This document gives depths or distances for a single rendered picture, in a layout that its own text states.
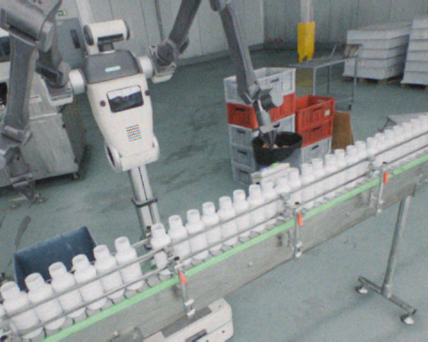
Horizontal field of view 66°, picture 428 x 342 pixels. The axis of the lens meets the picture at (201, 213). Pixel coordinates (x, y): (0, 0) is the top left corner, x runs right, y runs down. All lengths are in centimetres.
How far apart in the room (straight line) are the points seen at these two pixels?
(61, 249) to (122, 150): 51
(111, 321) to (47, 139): 374
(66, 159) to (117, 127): 323
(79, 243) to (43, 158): 319
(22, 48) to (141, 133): 65
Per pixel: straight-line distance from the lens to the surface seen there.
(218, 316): 193
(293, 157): 301
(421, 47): 747
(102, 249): 98
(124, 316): 105
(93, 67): 149
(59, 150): 463
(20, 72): 104
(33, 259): 159
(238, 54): 126
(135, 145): 150
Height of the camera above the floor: 168
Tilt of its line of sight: 31 degrees down
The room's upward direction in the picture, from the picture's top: 9 degrees counter-clockwise
